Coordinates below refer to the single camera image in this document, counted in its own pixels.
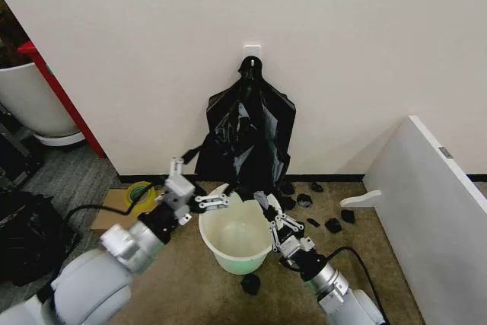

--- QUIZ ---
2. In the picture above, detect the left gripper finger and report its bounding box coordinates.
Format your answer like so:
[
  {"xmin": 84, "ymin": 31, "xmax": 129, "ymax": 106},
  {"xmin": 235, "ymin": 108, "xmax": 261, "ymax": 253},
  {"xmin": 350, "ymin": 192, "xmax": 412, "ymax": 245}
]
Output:
[
  {"xmin": 193, "ymin": 183, "xmax": 239, "ymax": 214},
  {"xmin": 168, "ymin": 151, "xmax": 196, "ymax": 183}
]

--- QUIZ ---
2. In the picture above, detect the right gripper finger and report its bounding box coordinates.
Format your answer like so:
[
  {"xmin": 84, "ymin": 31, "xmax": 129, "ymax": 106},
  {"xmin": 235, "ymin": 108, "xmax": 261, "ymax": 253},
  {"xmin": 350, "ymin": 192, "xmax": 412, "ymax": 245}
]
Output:
[
  {"xmin": 262, "ymin": 197, "xmax": 306, "ymax": 237},
  {"xmin": 255, "ymin": 192, "xmax": 285, "ymax": 253}
]

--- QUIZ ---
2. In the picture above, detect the black garbage bag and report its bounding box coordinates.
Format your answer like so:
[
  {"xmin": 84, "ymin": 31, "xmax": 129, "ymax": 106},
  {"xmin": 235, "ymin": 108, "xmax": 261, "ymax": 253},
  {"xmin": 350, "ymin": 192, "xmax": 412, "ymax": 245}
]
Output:
[{"xmin": 188, "ymin": 56, "xmax": 297, "ymax": 212}]

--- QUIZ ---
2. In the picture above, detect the white trash bin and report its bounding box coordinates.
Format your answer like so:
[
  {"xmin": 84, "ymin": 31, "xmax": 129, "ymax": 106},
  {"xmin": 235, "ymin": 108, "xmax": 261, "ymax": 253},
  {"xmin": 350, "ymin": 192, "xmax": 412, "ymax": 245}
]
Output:
[{"xmin": 197, "ymin": 183, "xmax": 285, "ymax": 276}]

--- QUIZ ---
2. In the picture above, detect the large black plastic bag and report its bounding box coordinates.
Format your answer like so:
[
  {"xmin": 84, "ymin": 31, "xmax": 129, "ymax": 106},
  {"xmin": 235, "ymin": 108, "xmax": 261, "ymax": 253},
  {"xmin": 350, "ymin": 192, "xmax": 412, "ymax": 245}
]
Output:
[{"xmin": 0, "ymin": 190, "xmax": 83, "ymax": 288}]

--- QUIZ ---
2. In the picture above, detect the yellow tape roll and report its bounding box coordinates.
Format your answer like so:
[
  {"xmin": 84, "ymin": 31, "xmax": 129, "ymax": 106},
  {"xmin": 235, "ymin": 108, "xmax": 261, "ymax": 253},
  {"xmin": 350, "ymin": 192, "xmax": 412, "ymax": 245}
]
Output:
[{"xmin": 126, "ymin": 180, "xmax": 158, "ymax": 206}]

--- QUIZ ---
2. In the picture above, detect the brown cardboard sheet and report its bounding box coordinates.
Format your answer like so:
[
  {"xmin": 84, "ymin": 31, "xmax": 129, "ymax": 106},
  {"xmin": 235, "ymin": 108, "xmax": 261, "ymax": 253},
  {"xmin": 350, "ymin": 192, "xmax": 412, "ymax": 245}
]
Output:
[{"xmin": 90, "ymin": 186, "xmax": 161, "ymax": 231}]

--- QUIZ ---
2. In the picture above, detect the black baseboard strip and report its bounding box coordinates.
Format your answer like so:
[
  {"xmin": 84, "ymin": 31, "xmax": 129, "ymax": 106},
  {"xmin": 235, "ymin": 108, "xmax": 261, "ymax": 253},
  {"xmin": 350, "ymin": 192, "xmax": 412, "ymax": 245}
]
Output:
[{"xmin": 118, "ymin": 174, "xmax": 487, "ymax": 186}]

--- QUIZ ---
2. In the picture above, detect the white curved furniture foot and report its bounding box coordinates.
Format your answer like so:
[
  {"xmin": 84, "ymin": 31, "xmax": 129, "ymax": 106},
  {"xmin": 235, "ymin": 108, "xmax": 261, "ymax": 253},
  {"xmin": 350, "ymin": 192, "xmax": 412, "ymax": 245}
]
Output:
[{"xmin": 339, "ymin": 189, "xmax": 383, "ymax": 209}]

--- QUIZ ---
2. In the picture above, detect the white planter saucer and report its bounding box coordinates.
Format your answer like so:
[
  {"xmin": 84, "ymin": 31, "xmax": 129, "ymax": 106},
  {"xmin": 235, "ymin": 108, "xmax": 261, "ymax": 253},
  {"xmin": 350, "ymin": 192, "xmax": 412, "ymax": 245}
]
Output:
[{"xmin": 33, "ymin": 129, "xmax": 87, "ymax": 148}]

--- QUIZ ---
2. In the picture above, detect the white furniture panel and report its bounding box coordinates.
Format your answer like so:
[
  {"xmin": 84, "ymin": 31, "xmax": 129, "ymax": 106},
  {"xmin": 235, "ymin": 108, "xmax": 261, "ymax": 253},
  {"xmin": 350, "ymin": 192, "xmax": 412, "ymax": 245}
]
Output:
[{"xmin": 363, "ymin": 114, "xmax": 487, "ymax": 325}]

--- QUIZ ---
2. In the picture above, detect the large white planter pot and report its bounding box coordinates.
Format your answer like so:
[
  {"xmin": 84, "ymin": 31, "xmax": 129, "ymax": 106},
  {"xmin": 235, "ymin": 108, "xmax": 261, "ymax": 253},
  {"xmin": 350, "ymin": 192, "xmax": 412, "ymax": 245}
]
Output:
[{"xmin": 0, "ymin": 61, "xmax": 79, "ymax": 138}]

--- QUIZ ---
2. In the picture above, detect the dark potted plant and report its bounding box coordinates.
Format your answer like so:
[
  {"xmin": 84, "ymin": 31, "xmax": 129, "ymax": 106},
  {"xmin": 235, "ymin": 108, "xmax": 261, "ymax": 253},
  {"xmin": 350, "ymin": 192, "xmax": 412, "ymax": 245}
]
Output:
[{"xmin": 0, "ymin": 0, "xmax": 34, "ymax": 70}]

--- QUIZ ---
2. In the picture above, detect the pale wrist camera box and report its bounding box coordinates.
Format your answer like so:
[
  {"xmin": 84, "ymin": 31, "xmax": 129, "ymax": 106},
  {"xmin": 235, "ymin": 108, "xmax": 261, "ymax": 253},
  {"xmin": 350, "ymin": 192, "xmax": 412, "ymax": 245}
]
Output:
[
  {"xmin": 279, "ymin": 236, "xmax": 307, "ymax": 263},
  {"xmin": 162, "ymin": 174, "xmax": 196, "ymax": 224}
]

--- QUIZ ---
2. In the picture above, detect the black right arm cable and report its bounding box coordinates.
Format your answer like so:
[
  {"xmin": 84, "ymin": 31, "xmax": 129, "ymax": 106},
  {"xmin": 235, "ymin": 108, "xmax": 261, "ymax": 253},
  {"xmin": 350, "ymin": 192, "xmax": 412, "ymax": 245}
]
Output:
[{"xmin": 326, "ymin": 246, "xmax": 390, "ymax": 323}]

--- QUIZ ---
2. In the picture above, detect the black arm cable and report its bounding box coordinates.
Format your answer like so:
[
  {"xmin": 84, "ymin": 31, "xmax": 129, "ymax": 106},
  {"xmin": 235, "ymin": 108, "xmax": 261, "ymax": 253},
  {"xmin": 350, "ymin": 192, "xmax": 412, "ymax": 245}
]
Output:
[
  {"xmin": 62, "ymin": 183, "xmax": 163, "ymax": 235},
  {"xmin": 326, "ymin": 246, "xmax": 390, "ymax": 323}
]

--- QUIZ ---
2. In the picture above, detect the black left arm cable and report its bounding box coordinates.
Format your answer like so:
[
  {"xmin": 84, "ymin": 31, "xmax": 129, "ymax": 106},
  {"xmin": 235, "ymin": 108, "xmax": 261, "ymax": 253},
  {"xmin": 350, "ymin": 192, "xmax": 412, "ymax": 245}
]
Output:
[{"xmin": 62, "ymin": 183, "xmax": 163, "ymax": 235}]

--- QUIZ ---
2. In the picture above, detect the dark metal equipment frame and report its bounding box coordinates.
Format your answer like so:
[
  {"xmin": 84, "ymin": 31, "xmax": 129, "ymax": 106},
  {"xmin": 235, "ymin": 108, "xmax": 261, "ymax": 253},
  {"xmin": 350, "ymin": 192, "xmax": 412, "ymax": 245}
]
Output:
[{"xmin": 0, "ymin": 102, "xmax": 47, "ymax": 190}]

